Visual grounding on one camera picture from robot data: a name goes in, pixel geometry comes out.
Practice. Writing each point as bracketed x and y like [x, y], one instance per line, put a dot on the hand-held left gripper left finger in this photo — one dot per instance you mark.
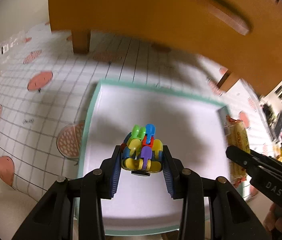
[114, 175]

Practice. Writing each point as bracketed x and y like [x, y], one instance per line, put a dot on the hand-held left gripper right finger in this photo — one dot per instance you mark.
[168, 177]

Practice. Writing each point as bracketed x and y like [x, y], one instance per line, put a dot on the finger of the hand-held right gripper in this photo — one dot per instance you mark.
[241, 156]

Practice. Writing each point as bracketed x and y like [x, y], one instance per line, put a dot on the yellow snack packet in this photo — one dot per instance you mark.
[238, 135]

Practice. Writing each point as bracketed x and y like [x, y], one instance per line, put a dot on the colourful block toy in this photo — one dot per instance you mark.
[141, 155]

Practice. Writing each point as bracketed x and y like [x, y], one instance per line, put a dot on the white tray with teal rim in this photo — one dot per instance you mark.
[156, 110]

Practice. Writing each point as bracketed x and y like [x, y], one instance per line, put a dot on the person's right hand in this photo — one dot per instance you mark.
[272, 220]

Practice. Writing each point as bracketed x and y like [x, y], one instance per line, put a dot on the black smartphone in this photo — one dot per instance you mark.
[279, 126]

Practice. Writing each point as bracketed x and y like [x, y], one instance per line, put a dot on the white checked fruit-print tablecloth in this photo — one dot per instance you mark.
[43, 105]

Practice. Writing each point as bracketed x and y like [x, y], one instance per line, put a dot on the wooden nightstand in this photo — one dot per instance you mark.
[80, 42]

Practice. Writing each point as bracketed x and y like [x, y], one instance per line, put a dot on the clear plastic bag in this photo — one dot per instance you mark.
[3, 47]

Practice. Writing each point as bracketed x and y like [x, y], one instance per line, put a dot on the wooden nightstand drawer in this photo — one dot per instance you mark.
[131, 5]

